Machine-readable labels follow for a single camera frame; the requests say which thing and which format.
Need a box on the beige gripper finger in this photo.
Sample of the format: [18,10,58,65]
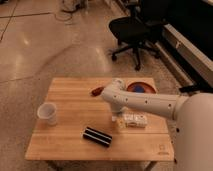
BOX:
[116,119,124,129]

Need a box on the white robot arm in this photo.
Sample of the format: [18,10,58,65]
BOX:
[101,79,213,171]

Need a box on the black white striped box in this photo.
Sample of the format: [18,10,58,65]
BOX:
[83,127,112,147]

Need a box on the blue sponge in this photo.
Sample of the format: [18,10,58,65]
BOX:
[134,87,145,93]

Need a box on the small brown red object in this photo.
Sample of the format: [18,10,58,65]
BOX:
[91,87,105,97]

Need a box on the orange round plate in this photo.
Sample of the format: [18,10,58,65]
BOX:
[127,82,156,94]

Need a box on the wooden folding table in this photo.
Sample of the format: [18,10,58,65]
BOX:
[25,78,174,162]

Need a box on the clear plastic cup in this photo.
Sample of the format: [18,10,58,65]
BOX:
[37,103,57,126]

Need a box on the black office chair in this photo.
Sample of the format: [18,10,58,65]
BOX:
[109,0,171,71]

